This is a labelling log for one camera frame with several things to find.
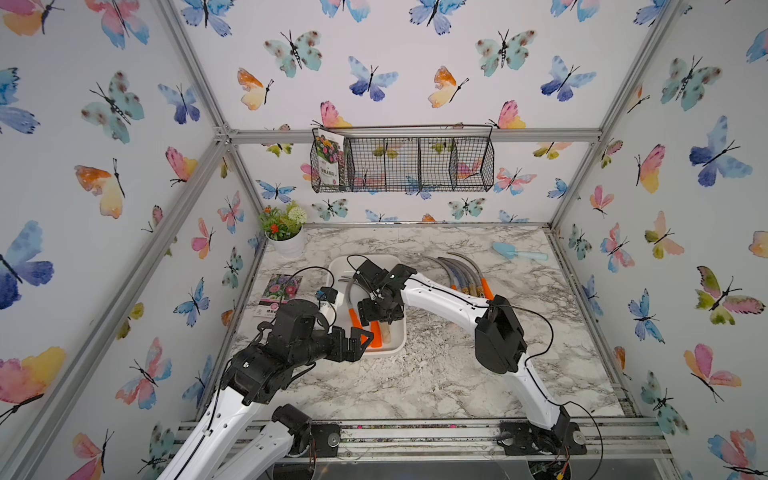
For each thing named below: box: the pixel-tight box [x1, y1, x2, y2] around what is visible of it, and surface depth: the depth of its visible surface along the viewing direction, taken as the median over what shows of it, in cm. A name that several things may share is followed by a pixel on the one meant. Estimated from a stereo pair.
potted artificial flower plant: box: [259, 200, 307, 258], surface depth 105 cm
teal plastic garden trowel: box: [492, 242, 548, 261], surface depth 114 cm
